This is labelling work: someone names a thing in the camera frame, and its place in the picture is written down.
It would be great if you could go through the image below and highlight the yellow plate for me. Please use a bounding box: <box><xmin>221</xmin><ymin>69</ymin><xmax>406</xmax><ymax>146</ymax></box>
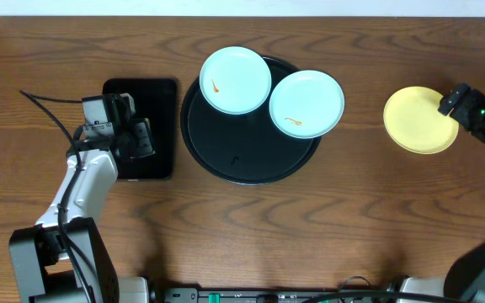
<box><xmin>383</xmin><ymin>86</ymin><xmax>459</xmax><ymax>154</ymax></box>

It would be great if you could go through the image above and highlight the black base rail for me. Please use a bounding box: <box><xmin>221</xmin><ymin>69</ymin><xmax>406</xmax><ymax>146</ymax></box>
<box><xmin>157</xmin><ymin>286</ymin><xmax>399</xmax><ymax>303</ymax></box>

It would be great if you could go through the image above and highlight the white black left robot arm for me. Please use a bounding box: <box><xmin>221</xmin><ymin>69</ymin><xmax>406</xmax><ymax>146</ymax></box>
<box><xmin>8</xmin><ymin>121</ymin><xmax>150</xmax><ymax>302</ymax></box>

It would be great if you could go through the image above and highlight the light blue plate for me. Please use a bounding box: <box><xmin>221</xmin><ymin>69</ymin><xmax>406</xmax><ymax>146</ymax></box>
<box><xmin>199</xmin><ymin>46</ymin><xmax>272</xmax><ymax>115</ymax></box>
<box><xmin>269</xmin><ymin>70</ymin><xmax>345</xmax><ymax>139</ymax></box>

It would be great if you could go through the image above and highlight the black rectangular tray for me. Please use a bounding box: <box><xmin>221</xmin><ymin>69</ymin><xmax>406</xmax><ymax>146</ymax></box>
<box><xmin>103</xmin><ymin>78</ymin><xmax>178</xmax><ymax>181</ymax></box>

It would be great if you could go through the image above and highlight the black round tray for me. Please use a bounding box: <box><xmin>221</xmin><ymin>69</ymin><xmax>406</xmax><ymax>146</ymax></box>
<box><xmin>180</xmin><ymin>80</ymin><xmax>321</xmax><ymax>185</ymax></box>

